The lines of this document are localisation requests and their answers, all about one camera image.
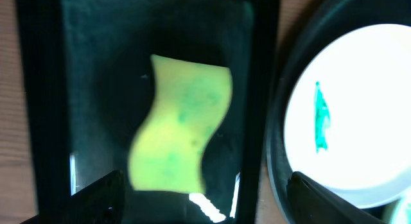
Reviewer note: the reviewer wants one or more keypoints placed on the black rectangular tray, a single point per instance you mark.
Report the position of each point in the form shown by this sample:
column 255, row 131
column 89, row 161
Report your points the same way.
column 90, row 84

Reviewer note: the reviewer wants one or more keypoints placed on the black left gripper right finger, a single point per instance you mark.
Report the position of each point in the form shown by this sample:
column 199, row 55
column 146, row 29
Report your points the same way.
column 312, row 203

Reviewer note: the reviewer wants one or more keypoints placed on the black round tray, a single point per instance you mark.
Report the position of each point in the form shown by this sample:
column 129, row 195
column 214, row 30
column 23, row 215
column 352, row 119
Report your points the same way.
column 306, row 27

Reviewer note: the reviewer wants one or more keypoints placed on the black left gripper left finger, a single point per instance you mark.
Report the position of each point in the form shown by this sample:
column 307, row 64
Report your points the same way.
column 101, row 202

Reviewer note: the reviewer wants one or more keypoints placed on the white plate with green stain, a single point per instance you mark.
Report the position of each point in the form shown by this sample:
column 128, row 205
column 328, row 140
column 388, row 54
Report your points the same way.
column 347, row 123

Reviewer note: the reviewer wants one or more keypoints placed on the yellow green-stained sponge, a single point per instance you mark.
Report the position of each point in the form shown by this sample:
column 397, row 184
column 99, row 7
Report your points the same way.
column 190, row 102

